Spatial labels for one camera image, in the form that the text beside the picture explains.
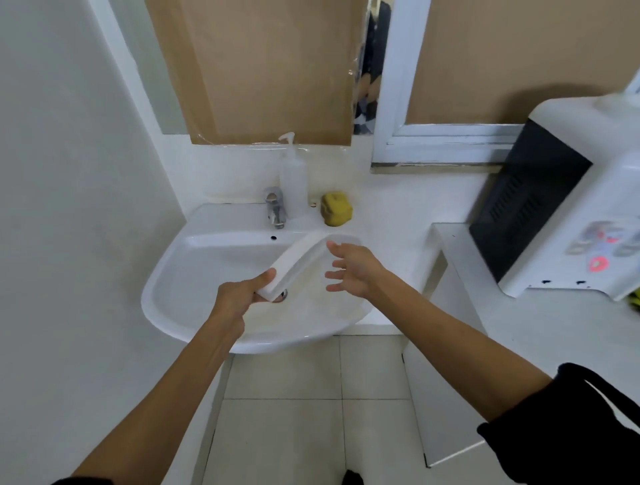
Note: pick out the metal sink drain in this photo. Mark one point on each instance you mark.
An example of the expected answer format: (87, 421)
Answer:
(281, 296)

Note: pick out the black shoe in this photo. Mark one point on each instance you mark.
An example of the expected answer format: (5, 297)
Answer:
(352, 478)

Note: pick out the large taped brown cardboard sheet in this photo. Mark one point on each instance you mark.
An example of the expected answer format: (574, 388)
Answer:
(260, 70)

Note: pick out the yellow sponge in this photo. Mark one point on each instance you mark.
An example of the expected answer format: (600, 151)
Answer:
(336, 210)

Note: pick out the white drip tray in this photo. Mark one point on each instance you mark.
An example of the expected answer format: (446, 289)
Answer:
(295, 265)

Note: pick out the white water dispenser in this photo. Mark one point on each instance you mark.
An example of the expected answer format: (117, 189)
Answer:
(590, 190)

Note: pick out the chrome faucet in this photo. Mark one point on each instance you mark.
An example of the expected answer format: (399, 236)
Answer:
(275, 210)

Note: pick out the person's left forearm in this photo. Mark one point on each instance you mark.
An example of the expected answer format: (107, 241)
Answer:
(160, 409)

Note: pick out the blue tap lever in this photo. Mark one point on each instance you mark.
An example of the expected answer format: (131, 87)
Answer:
(627, 245)

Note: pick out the white ceramic sink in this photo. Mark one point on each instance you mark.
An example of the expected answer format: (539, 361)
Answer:
(200, 280)

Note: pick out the red tap lever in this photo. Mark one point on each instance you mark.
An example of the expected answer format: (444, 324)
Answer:
(597, 263)

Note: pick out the yellow grey cleaning cloth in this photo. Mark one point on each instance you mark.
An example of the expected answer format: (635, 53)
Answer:
(635, 299)

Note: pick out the person's right hand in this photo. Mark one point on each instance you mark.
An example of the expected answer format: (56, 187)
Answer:
(357, 272)

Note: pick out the person's right forearm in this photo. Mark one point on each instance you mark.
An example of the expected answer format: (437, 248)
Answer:
(460, 350)

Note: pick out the brown cardboard window cover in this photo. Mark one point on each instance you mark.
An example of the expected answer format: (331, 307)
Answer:
(500, 55)

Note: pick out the white soap pump bottle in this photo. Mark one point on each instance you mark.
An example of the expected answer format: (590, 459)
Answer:
(294, 185)

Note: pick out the white window frame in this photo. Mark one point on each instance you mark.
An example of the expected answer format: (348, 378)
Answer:
(400, 100)

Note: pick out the person's left hand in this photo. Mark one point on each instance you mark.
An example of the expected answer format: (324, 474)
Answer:
(232, 307)

